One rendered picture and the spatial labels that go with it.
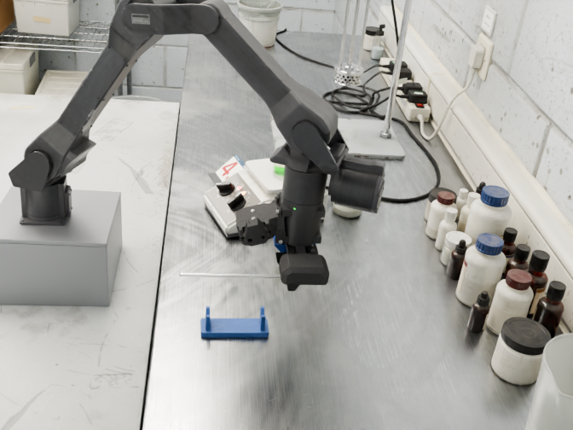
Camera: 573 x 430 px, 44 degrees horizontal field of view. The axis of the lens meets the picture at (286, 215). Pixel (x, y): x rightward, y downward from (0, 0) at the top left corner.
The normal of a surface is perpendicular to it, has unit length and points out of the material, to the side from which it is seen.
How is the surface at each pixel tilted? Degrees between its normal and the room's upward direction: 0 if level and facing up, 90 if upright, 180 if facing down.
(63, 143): 61
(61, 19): 92
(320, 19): 90
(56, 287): 90
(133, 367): 0
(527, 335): 0
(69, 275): 90
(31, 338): 0
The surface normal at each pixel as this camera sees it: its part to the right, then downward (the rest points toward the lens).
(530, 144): -0.99, -0.04
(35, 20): 0.00, 0.51
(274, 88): -0.26, 0.41
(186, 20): 0.25, 0.41
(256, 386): 0.09, -0.86
